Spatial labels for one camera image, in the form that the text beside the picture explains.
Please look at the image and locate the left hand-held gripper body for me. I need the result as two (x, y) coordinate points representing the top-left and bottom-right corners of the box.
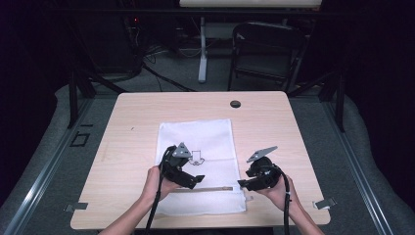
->
(161, 142), (198, 189)

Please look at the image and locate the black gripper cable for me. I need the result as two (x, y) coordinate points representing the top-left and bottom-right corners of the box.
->
(144, 145), (177, 235)
(273, 164), (292, 235)

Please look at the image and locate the grey metal table bracket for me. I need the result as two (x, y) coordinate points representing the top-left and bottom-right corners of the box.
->
(64, 202), (89, 213)
(312, 197), (338, 211)

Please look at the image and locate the white mesh laundry bag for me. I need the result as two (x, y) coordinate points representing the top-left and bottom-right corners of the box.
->
(154, 117), (248, 217)

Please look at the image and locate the white desk leg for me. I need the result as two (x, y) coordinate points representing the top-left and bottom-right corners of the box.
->
(198, 16), (208, 84)

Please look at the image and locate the aluminium floor rail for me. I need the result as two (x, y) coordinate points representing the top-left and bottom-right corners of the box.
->
(320, 97), (395, 235)
(2, 97), (95, 235)

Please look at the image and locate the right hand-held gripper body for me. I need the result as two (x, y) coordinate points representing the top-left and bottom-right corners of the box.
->
(246, 145), (283, 192)

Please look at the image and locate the black metal stand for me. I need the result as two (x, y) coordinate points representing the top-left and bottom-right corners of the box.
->
(288, 69), (346, 133)
(66, 69), (127, 129)

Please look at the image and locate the black floor cable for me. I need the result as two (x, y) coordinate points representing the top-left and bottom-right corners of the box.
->
(142, 62), (198, 93)

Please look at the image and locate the black folding chair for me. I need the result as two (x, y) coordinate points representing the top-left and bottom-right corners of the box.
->
(227, 21), (308, 93)

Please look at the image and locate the person's right hand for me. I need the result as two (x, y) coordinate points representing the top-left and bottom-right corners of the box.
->
(255, 175), (300, 212)

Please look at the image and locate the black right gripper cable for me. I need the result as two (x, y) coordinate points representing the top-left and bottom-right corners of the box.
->
(273, 164), (292, 235)

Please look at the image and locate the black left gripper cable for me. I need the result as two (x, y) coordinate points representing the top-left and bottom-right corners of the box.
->
(144, 145), (177, 235)

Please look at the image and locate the person's left hand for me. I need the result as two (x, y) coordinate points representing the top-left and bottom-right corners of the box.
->
(140, 164), (182, 206)

